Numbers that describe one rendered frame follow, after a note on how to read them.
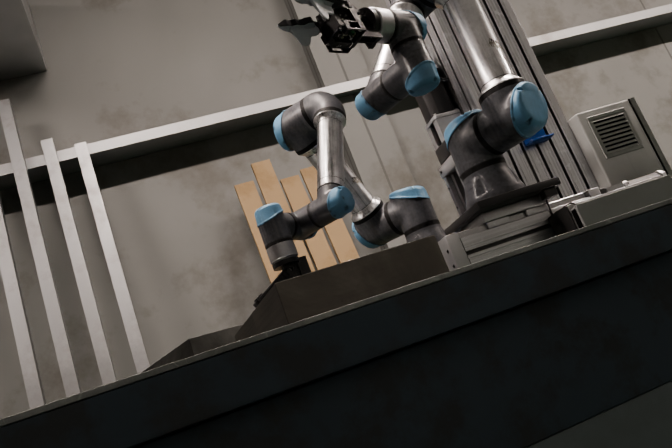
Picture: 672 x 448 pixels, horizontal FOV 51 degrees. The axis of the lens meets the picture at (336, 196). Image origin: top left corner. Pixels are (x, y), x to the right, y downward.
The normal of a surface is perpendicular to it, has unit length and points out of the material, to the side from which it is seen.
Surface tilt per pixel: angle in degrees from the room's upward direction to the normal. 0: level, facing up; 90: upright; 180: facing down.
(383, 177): 90
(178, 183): 90
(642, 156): 90
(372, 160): 90
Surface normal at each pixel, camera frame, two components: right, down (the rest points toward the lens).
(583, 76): 0.19, -0.33
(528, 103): 0.61, -0.29
